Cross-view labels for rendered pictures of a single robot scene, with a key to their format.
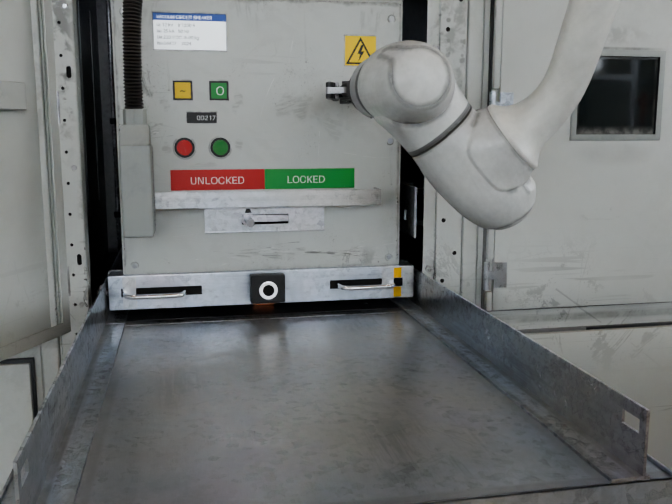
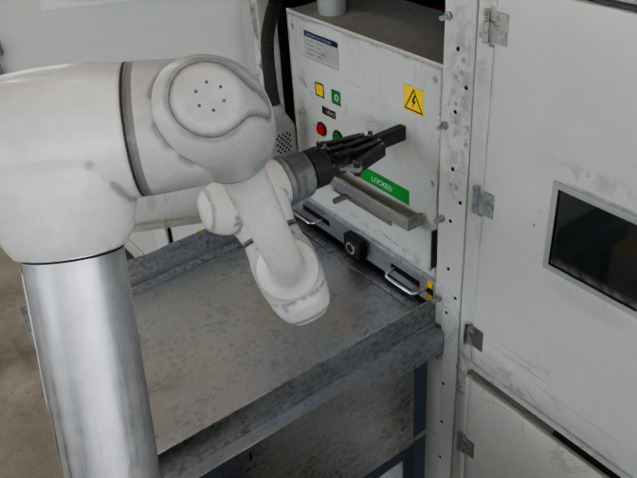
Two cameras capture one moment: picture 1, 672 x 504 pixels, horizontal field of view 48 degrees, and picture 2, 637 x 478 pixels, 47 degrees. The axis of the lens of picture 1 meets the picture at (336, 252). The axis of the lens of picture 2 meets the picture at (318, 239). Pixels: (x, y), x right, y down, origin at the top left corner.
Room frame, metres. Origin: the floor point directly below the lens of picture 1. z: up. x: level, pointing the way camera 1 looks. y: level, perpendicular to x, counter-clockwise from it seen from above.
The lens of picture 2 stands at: (0.67, -1.16, 1.87)
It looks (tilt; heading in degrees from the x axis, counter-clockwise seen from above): 34 degrees down; 67
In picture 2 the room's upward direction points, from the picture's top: 4 degrees counter-clockwise
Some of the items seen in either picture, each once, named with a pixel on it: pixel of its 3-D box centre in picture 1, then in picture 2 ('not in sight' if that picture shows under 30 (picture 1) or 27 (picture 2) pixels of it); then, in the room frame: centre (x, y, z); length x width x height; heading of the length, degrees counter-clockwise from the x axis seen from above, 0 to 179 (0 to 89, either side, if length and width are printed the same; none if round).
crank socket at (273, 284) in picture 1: (267, 288); (354, 246); (1.29, 0.12, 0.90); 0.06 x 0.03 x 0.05; 101
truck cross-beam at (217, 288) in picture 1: (265, 284); (367, 240); (1.33, 0.13, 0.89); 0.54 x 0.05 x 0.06; 101
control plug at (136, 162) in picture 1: (137, 180); (280, 147); (1.21, 0.32, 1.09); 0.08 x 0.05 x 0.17; 11
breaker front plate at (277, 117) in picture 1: (264, 142); (357, 145); (1.31, 0.12, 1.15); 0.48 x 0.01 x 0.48; 101
